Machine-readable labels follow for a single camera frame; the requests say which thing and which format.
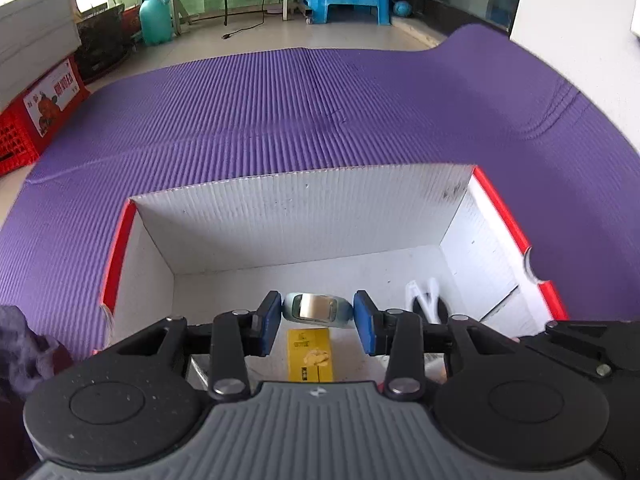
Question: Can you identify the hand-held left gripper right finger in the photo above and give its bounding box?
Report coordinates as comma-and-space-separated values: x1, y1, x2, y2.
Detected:
352, 290, 523, 402

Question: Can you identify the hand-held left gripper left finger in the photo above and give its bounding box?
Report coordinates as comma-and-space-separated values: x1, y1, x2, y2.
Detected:
92, 290, 283, 402

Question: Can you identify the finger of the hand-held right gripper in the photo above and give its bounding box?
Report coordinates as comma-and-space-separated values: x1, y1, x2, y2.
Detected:
520, 319, 640, 381

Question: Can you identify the light blue smartwatch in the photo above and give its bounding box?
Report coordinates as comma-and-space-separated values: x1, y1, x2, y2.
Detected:
282, 292, 357, 330

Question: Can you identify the red cardboard box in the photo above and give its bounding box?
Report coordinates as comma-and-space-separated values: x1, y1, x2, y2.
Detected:
101, 164, 571, 386

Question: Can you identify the yellow small box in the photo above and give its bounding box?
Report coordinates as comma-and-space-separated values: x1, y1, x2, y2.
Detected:
286, 327, 337, 385

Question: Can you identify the white plastic item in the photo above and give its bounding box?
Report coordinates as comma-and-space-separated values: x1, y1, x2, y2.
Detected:
404, 277, 453, 323

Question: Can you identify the purple ribbed mat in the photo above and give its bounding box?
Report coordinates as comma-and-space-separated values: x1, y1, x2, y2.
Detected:
0, 24, 640, 361

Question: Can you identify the dark grey cloth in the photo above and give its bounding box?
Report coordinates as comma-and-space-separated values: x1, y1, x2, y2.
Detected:
0, 305, 76, 466

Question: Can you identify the red plastic crate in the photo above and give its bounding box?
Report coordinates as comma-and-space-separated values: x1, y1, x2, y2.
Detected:
0, 55, 91, 177

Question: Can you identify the teal spray bottle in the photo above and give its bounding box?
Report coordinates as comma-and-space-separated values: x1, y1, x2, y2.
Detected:
139, 0, 173, 47

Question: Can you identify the dark plant pot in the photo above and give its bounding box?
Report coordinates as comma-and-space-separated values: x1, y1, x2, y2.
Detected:
75, 4, 126, 81

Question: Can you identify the red flower pot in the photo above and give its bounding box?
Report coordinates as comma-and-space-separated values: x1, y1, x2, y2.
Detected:
122, 5, 142, 43

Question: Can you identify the white storage crate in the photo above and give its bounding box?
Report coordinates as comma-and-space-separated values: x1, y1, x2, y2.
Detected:
0, 0, 82, 111

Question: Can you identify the black cable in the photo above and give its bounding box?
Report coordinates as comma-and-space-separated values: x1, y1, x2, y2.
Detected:
222, 0, 271, 41

